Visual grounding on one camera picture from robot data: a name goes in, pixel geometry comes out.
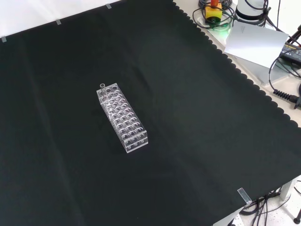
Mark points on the clear plastic test tube rack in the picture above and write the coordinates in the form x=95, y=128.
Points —
x=132, y=141

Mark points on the clear glass test tube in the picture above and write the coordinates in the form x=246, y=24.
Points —
x=103, y=91

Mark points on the black bench cloth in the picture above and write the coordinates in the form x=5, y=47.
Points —
x=188, y=117

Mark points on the clear tape strip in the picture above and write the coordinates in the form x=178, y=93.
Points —
x=108, y=6
x=4, y=39
x=58, y=22
x=244, y=195

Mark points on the yellow stop button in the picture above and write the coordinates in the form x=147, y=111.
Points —
x=213, y=13

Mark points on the pale grey board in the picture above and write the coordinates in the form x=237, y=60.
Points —
x=254, y=42

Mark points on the black power adapter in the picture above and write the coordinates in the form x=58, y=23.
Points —
x=292, y=53

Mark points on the grey table leg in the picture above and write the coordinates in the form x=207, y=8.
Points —
x=287, y=190

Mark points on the black tripod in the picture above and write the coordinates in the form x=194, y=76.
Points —
x=295, y=35

